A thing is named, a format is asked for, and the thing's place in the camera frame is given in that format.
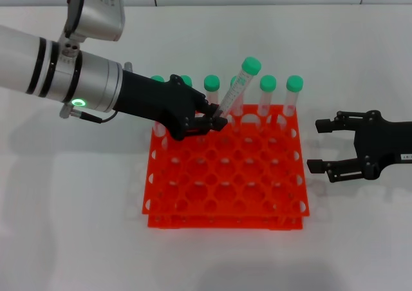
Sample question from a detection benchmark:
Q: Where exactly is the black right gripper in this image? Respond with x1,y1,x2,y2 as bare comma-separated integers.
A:
307,110,412,183

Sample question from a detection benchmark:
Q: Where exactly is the orange plastic test tube rack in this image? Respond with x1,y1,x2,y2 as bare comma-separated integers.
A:
141,103,311,230

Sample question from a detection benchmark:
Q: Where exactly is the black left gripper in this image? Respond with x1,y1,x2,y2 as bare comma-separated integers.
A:
115,71,229,142

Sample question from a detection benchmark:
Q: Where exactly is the black left arm connector cable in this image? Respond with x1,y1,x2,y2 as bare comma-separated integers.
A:
59,106,119,124

